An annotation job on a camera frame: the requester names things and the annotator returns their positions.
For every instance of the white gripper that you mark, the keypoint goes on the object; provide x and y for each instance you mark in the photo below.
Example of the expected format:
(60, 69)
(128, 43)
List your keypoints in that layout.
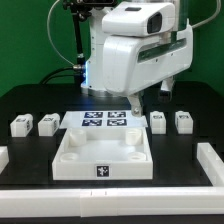
(138, 55)

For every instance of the white square tabletop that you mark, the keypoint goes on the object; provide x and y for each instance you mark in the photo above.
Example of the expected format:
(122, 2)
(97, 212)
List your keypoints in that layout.
(115, 153)

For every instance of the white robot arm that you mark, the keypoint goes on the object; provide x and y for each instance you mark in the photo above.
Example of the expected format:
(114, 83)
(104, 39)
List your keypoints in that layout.
(94, 72)

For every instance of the white marker sheet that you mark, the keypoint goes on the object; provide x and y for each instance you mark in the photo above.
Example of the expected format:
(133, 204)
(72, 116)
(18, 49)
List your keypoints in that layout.
(113, 118)

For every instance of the white obstacle fence right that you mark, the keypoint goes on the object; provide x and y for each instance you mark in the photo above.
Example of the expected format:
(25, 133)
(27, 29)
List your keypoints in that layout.
(211, 163)

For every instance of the white obstacle fence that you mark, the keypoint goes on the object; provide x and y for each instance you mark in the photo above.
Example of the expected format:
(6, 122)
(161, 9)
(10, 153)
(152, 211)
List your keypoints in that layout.
(111, 202)
(211, 163)
(4, 158)

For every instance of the white obstacle fence left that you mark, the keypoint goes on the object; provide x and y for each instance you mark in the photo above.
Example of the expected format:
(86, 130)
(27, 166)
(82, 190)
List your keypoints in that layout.
(4, 158)

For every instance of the white obstacle fence front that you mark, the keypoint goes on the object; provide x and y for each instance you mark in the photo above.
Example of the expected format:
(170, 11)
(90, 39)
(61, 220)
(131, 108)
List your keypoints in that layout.
(111, 202)

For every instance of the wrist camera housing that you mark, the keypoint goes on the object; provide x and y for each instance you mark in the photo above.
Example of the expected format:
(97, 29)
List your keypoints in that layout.
(139, 19)

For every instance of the black camera stand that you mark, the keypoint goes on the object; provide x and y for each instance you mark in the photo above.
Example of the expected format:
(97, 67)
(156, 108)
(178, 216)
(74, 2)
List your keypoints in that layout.
(81, 11)

